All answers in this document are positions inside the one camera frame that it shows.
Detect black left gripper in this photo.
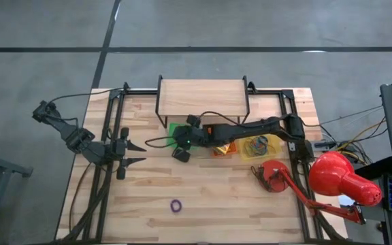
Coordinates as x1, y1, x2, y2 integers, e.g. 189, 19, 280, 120
109, 127, 147, 180

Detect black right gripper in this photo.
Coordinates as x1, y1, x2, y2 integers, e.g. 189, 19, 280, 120
171, 114, 216, 163

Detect green plastic basket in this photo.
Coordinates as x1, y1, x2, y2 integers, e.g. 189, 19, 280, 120
167, 122, 192, 150

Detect orange plastic basket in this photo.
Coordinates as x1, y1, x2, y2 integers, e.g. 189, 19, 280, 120
206, 125, 238, 157

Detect orange rubber band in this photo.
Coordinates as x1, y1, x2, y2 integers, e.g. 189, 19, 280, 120
244, 138, 257, 157

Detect purple spiral coil band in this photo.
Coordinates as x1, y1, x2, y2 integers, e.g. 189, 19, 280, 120
169, 199, 182, 214

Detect yellow plastic basket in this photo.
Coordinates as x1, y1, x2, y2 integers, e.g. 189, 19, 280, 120
237, 133, 282, 163

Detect red desk lamp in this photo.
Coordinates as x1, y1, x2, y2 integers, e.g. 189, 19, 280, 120
251, 150, 383, 225

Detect wooden shelf riser black legs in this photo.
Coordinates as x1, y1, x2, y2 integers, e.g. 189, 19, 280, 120
154, 74, 251, 132

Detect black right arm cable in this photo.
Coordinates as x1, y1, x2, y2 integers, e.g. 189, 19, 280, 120
144, 110, 244, 149

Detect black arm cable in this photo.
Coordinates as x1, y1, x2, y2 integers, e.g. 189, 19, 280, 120
48, 88, 124, 137
144, 110, 244, 149

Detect black lamp power cable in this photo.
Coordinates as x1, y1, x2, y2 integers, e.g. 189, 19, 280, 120
251, 165, 275, 193

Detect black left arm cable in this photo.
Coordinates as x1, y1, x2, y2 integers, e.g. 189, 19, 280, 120
48, 88, 124, 137

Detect black metal table frame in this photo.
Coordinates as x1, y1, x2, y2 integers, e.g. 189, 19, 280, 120
54, 81, 348, 244

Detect bundle of coloured wires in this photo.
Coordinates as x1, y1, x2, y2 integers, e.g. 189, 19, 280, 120
313, 105, 387, 166

